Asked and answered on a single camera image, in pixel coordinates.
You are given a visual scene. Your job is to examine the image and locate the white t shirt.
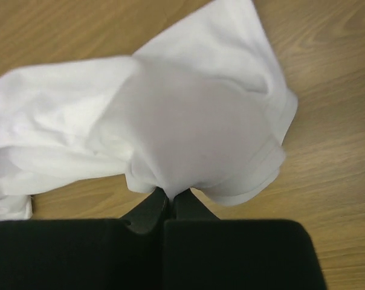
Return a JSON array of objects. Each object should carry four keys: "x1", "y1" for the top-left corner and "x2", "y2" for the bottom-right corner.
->
[{"x1": 0, "y1": 1, "x2": 297, "y2": 221}]

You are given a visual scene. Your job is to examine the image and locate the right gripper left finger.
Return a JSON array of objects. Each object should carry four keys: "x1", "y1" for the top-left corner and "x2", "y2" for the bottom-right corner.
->
[{"x1": 0, "y1": 189, "x2": 169, "y2": 289}]

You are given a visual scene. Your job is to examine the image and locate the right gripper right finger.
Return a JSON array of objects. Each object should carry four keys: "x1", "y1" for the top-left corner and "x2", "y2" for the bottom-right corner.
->
[{"x1": 163, "y1": 190, "x2": 327, "y2": 289}]

